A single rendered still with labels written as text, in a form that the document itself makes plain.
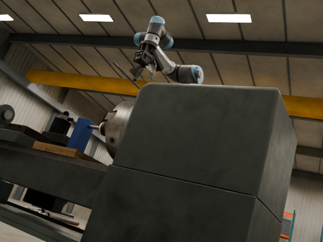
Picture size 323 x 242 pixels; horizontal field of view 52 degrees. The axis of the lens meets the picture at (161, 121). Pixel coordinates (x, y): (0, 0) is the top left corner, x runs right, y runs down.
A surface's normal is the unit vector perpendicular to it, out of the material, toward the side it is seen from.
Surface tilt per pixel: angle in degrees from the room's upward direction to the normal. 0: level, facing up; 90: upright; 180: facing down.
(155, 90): 90
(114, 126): 101
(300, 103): 90
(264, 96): 90
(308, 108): 90
